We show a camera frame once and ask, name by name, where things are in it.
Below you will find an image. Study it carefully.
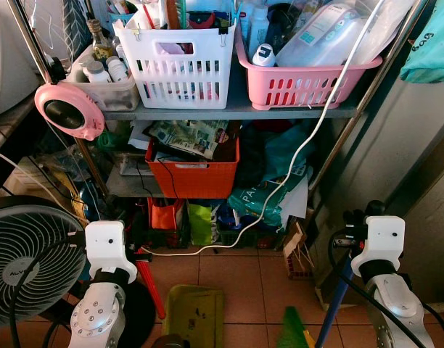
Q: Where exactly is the long white power cable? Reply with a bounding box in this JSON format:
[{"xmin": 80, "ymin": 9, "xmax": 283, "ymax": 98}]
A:
[{"xmin": 139, "ymin": 0, "xmax": 387, "ymax": 259}]

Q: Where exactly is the grey electric floor fan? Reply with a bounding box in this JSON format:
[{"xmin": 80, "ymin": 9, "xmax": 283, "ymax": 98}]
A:
[{"xmin": 0, "ymin": 195, "xmax": 89, "ymax": 328}]

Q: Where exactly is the teal printed shopping bag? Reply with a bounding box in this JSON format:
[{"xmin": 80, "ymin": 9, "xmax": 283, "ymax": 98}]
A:
[{"xmin": 227, "ymin": 122, "xmax": 314, "ymax": 230}]

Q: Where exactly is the green plastic pouch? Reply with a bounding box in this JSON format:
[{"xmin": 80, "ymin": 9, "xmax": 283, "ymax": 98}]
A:
[{"xmin": 186, "ymin": 201, "xmax": 220, "ymax": 247}]

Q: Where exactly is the white slotted plastic basket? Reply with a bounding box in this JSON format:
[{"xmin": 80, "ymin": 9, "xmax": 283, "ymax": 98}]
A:
[{"xmin": 112, "ymin": 16, "xmax": 237, "ymax": 110}]

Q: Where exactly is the teal cloth bag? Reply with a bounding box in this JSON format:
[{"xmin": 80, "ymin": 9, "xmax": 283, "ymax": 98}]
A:
[{"xmin": 399, "ymin": 0, "xmax": 444, "ymax": 85}]

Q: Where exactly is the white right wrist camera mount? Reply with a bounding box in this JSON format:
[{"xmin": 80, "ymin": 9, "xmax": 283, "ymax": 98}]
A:
[{"xmin": 350, "ymin": 215, "xmax": 406, "ymax": 277}]

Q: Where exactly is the pink round ring lamp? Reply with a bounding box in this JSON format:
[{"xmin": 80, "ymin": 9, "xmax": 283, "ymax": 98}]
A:
[{"xmin": 34, "ymin": 82, "xmax": 106, "ymax": 141}]

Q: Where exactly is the pink slotted plastic basket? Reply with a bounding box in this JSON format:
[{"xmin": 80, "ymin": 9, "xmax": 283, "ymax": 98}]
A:
[{"xmin": 234, "ymin": 22, "xmax": 383, "ymax": 112}]

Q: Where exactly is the green broom with blue handle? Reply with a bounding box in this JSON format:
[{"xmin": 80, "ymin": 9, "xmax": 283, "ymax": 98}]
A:
[{"xmin": 276, "ymin": 255, "xmax": 354, "ymax": 348}]

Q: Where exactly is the grey metal shelf rack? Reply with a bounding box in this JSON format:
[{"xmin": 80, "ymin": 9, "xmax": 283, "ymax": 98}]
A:
[{"xmin": 6, "ymin": 0, "xmax": 435, "ymax": 251}]

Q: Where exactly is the folded printed newspaper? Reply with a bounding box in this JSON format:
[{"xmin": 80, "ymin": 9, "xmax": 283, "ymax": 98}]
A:
[{"xmin": 147, "ymin": 119, "xmax": 231, "ymax": 161}]

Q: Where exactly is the black round fan base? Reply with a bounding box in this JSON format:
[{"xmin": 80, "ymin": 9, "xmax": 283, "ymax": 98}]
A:
[{"xmin": 41, "ymin": 280, "xmax": 159, "ymax": 348}]

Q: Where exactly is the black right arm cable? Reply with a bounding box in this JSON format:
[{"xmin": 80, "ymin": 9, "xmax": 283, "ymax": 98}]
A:
[{"xmin": 326, "ymin": 231, "xmax": 444, "ymax": 348}]

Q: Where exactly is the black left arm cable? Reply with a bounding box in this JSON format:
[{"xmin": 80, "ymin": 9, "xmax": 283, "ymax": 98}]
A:
[{"xmin": 9, "ymin": 238, "xmax": 89, "ymax": 348}]

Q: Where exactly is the orange-red plastic bin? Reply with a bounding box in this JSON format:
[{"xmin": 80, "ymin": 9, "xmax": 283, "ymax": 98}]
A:
[{"xmin": 145, "ymin": 136, "xmax": 242, "ymax": 201}]

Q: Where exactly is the large clear plastic bottle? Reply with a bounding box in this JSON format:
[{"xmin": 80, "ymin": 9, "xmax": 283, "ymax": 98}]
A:
[{"xmin": 276, "ymin": 3, "xmax": 369, "ymax": 68}]

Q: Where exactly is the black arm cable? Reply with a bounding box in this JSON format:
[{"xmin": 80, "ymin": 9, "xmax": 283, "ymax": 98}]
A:
[
  {"xmin": 9, "ymin": 238, "xmax": 89, "ymax": 348},
  {"xmin": 326, "ymin": 231, "xmax": 444, "ymax": 348}
]

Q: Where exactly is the yellow-green dustpan with red handle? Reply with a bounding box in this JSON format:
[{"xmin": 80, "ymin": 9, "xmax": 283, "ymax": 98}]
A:
[{"xmin": 133, "ymin": 249, "xmax": 226, "ymax": 348}]

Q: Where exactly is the small white pill bottle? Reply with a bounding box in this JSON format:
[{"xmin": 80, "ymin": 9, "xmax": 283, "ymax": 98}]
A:
[
  {"xmin": 83, "ymin": 60, "xmax": 111, "ymax": 83},
  {"xmin": 106, "ymin": 56, "xmax": 129, "ymax": 83}
]

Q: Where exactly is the glass oil bottle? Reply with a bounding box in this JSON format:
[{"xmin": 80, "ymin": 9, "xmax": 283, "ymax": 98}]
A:
[{"xmin": 87, "ymin": 17, "xmax": 116, "ymax": 63}]

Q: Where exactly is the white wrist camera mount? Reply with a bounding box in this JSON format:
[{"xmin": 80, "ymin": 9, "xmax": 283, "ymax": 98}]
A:
[
  {"xmin": 350, "ymin": 215, "xmax": 406, "ymax": 277},
  {"xmin": 85, "ymin": 220, "xmax": 140, "ymax": 273}
]

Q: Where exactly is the white roll-on bottle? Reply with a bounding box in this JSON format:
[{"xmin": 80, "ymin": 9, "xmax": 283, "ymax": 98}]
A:
[{"xmin": 252, "ymin": 43, "xmax": 276, "ymax": 68}]

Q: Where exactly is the brown cardboard box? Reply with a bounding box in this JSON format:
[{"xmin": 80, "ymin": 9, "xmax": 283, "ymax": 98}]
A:
[{"xmin": 283, "ymin": 216, "xmax": 318, "ymax": 281}]

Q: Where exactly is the clear plastic storage box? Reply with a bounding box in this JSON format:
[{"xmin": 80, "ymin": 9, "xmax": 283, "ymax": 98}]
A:
[{"xmin": 65, "ymin": 43, "xmax": 141, "ymax": 112}]

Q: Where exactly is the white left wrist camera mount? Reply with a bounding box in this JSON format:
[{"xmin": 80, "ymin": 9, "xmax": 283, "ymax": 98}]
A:
[{"xmin": 85, "ymin": 220, "xmax": 140, "ymax": 273}]

